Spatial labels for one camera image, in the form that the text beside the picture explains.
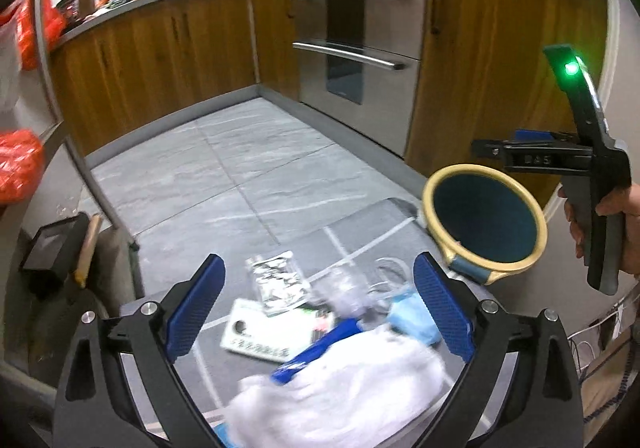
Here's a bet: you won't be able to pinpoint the white and green box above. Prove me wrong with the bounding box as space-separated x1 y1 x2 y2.
220 299 337 363

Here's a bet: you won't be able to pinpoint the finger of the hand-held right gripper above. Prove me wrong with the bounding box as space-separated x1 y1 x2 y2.
472 138 593 175
512 129 585 147

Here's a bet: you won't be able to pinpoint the grey mat with white lines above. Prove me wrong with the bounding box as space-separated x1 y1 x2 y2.
120 197 506 448

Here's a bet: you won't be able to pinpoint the blue bin with cream rim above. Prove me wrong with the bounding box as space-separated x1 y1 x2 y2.
421 163 548 287

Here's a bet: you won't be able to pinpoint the blue wrapper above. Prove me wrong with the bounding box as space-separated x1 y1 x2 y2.
270 318 363 386

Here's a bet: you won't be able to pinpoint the metal table leg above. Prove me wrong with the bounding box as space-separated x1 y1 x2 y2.
30 0 141 251

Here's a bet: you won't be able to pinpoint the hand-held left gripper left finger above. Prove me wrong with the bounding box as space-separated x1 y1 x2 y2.
52 253 226 448

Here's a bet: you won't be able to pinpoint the black box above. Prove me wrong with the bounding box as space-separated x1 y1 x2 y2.
19 213 92 290

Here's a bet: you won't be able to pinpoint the silver foil packet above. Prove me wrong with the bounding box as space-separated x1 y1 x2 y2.
245 252 312 317

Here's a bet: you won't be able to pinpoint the orange plastic bag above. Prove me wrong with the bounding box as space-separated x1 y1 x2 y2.
0 128 47 207
0 0 67 73

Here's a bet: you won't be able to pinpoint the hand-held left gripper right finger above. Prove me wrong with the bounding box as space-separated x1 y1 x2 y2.
412 251 586 448

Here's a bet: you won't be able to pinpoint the person's right hand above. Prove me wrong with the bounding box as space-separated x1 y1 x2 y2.
559 183 640 275

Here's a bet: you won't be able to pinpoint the wooden handle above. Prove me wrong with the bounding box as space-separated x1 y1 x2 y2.
75 214 104 287

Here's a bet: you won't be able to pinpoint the tall wooden cabinet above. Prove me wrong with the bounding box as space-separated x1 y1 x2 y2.
405 0 608 189

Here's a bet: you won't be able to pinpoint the clear plastic wrap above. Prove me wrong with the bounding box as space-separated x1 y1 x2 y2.
320 268 387 320

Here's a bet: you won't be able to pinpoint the pressure cooker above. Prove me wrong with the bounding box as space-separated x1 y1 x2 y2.
56 0 102 22

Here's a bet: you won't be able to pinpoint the metal wire rack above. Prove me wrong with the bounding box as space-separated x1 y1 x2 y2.
570 287 640 424

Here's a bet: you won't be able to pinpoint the wooden base cabinets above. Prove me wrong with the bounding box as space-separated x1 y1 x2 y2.
50 0 297 156

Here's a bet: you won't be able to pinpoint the stainless steel oven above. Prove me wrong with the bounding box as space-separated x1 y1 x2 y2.
289 0 428 159

